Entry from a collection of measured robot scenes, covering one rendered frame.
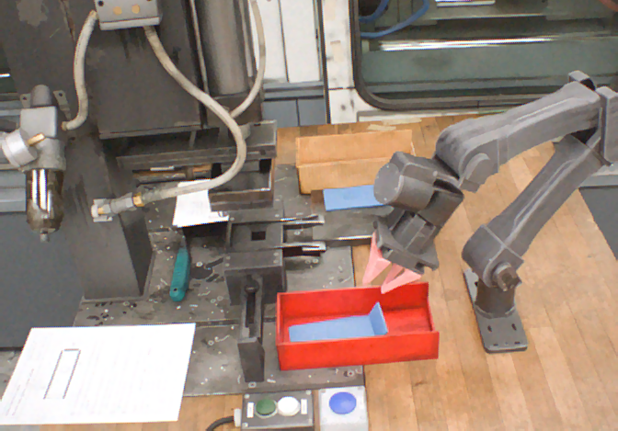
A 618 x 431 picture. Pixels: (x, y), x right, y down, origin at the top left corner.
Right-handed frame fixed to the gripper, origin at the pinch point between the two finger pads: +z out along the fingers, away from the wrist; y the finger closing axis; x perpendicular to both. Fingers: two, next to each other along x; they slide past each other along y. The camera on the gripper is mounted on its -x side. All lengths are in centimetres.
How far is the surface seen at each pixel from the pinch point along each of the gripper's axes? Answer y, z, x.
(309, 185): 3.9, 12.5, -43.2
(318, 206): 2.2, 12.1, -36.0
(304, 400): 4.6, 14.4, 14.1
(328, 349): 2.2, 11.1, 5.3
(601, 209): -81, -1, -76
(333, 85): 2, 3, -77
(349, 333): -2.3, 11.8, -1.3
